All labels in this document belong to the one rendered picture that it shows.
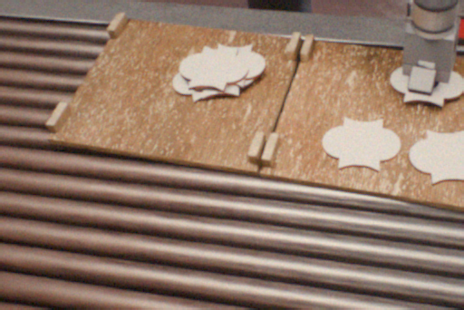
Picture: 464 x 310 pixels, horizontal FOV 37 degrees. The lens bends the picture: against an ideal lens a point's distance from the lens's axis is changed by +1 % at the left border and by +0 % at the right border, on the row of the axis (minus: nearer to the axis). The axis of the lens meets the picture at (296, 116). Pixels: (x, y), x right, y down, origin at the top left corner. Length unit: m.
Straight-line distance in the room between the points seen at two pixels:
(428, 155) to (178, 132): 0.45
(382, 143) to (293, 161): 0.16
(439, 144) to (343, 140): 0.17
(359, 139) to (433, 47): 0.20
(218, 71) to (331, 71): 0.22
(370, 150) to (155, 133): 0.40
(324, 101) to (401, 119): 0.15
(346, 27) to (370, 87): 0.20
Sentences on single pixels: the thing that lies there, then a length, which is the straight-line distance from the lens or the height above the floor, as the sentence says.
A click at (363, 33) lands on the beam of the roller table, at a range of 1.46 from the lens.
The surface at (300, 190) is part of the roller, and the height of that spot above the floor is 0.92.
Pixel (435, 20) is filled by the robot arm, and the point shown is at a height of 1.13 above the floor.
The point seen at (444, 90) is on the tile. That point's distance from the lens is 1.29.
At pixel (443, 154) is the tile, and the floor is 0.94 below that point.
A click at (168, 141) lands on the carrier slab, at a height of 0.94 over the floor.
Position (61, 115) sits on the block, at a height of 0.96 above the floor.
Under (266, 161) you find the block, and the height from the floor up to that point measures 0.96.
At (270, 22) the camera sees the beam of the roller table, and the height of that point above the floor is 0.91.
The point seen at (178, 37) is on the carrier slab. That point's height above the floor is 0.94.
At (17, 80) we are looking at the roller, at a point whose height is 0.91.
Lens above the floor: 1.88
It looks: 48 degrees down
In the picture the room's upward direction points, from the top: 6 degrees counter-clockwise
